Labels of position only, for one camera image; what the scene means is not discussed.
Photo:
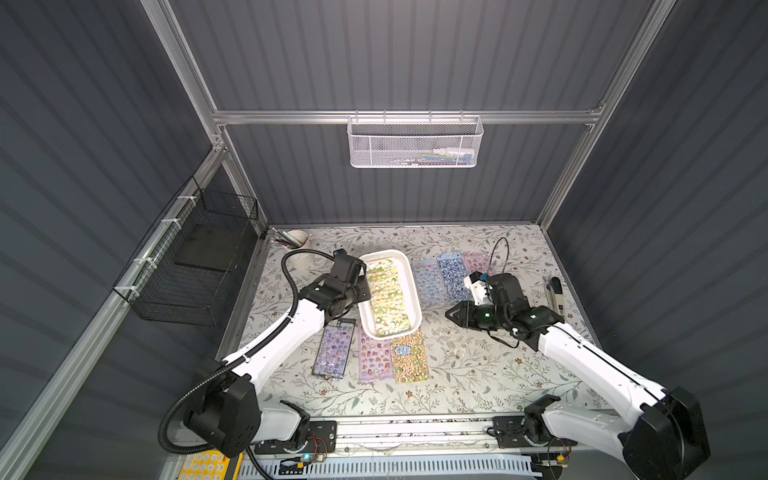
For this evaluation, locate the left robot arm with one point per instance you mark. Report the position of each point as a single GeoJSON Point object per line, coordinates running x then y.
{"type": "Point", "coordinates": [223, 407]}

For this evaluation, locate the items in white basket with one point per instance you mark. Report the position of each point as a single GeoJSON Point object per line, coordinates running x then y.
{"type": "Point", "coordinates": [436, 157]}

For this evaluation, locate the light blue sticker sheet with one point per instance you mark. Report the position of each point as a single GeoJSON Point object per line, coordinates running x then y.
{"type": "Point", "coordinates": [430, 285]}

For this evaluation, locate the black wire wall basket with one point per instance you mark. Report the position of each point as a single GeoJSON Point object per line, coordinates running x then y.
{"type": "Point", "coordinates": [192, 266]}

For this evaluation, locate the green mushroom sticker sheet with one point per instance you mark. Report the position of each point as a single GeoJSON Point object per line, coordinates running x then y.
{"type": "Point", "coordinates": [387, 298]}

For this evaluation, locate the cream metal pen bucket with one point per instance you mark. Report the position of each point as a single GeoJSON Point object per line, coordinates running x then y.
{"type": "Point", "coordinates": [298, 238]}

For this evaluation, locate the pink 3D sticker sheet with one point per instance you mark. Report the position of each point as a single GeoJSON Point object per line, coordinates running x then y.
{"type": "Point", "coordinates": [375, 360]}
{"type": "Point", "coordinates": [478, 262]}

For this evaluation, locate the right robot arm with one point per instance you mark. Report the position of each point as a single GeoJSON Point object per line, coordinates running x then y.
{"type": "Point", "coordinates": [656, 432]}

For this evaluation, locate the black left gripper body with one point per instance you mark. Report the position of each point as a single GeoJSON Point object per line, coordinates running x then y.
{"type": "Point", "coordinates": [357, 285]}

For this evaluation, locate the white wire wall basket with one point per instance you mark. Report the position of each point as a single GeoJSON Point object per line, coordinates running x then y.
{"type": "Point", "coordinates": [373, 145]}

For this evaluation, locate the purple sticker sheet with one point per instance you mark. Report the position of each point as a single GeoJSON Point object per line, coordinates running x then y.
{"type": "Point", "coordinates": [333, 351]}

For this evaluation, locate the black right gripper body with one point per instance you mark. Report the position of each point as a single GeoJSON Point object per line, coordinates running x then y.
{"type": "Point", "coordinates": [466, 315]}

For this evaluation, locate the panda sticker sheet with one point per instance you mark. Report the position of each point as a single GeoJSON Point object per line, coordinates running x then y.
{"type": "Point", "coordinates": [410, 358]}

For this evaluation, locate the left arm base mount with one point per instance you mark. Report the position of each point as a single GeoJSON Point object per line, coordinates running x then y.
{"type": "Point", "coordinates": [317, 436]}

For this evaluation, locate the black white handheld device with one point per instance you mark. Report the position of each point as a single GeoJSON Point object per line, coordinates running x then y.
{"type": "Point", "coordinates": [555, 296]}

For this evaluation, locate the yellow calculator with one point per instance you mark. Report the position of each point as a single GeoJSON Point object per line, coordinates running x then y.
{"type": "Point", "coordinates": [209, 465]}

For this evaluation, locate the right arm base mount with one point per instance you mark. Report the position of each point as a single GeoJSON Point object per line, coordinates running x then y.
{"type": "Point", "coordinates": [517, 431]}

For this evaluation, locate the white slotted cable duct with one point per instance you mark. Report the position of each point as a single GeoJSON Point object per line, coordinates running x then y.
{"type": "Point", "coordinates": [391, 467]}

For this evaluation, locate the white plastic storage tray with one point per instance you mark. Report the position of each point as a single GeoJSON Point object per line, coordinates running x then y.
{"type": "Point", "coordinates": [408, 284]}

